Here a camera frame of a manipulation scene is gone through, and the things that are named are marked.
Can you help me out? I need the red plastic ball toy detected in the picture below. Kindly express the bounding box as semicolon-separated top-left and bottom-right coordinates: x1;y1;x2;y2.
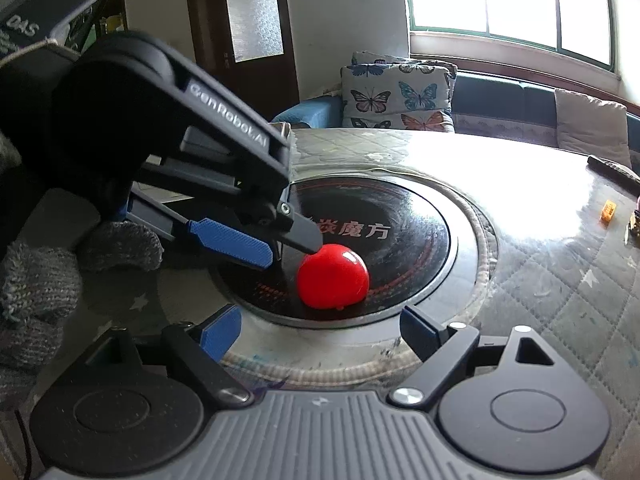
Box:
295;244;370;310

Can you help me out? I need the grey knit gloved hand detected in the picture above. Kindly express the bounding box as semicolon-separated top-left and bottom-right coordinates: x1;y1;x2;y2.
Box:
1;138;163;412

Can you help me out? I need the black round induction cooktop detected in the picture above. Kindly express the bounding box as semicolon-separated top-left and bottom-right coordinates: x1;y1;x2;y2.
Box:
209;176;459;330

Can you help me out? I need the white cardboard box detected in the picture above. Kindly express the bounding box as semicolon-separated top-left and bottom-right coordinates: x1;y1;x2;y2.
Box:
270;122;292;142

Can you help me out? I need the wooden shelf cabinet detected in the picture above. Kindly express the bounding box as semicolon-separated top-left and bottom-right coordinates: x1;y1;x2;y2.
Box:
65;0;128;52

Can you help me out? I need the butterfly print pillow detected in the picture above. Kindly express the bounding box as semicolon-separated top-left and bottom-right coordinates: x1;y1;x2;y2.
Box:
341;51;458;132

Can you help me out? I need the dark wooden door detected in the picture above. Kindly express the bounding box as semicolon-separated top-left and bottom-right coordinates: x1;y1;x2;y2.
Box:
186;0;299;120

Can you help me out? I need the small orange block toy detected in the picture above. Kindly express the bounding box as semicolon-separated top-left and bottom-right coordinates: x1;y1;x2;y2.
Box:
600;200;617;224

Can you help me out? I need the blue sofa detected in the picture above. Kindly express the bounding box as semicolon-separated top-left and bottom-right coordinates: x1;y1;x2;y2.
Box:
277;70;639;170

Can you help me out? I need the yellow black toy car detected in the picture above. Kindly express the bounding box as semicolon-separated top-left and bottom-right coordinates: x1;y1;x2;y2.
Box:
626;209;640;247

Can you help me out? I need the black remote control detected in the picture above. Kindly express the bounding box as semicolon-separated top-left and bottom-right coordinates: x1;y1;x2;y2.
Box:
587;155;640;196

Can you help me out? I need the grey folded cushion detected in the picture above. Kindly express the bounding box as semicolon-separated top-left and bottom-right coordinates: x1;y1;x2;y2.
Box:
554;89;631;168

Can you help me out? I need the black DAS camera box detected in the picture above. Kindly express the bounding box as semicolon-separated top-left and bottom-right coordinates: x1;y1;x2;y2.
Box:
1;0;98;64

